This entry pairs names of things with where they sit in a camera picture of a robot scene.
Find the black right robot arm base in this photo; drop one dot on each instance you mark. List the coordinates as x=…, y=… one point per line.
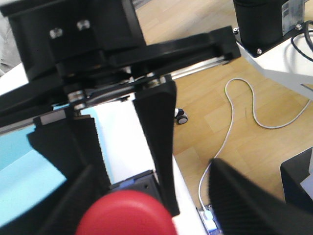
x=264, y=24

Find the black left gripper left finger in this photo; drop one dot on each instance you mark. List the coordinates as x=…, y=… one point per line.
x=90, y=185

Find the white mounting plate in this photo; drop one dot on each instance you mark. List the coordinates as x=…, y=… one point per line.
x=289, y=63

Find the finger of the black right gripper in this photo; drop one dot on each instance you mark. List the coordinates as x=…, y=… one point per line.
x=155, y=110
x=71, y=145

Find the grey pleated curtain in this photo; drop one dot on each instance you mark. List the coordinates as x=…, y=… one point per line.
x=9, y=54

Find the black box on floor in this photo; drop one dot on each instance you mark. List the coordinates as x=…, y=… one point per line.
x=293, y=171

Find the red push button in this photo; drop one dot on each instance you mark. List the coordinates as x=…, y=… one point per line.
x=132, y=207

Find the blue white connector on floor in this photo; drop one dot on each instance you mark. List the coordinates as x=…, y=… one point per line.
x=209, y=220

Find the caster wheel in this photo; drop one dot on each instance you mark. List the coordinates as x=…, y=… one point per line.
x=180, y=116

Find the light blue plastic box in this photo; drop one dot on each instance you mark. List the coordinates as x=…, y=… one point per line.
x=26, y=177

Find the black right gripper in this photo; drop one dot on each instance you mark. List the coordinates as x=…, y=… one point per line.
x=84, y=45

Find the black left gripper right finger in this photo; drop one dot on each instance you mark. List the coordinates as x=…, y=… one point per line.
x=243, y=208

